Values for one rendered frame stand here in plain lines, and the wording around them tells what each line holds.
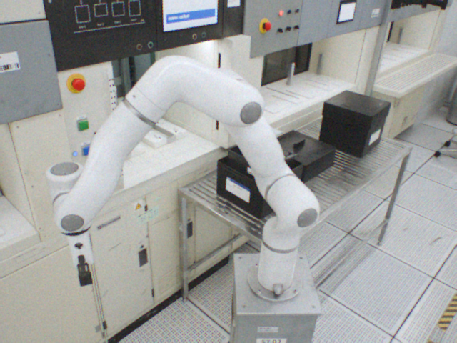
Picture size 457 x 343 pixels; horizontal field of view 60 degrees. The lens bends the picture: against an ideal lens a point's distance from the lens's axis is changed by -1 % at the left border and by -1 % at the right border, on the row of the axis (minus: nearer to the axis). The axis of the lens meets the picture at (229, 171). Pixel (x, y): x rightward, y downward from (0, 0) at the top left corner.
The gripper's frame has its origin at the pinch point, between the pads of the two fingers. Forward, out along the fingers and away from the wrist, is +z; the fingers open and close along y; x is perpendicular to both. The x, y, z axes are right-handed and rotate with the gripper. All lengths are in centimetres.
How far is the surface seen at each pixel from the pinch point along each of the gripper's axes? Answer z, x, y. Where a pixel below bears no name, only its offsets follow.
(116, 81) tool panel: 3, -31, 160
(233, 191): 18, -63, 47
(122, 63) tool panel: -8, -35, 159
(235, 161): 6, -66, 52
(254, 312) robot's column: 25, -48, -10
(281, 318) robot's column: 28, -56, -13
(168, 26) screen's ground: -47, -42, 68
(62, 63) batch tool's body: -41, -3, 50
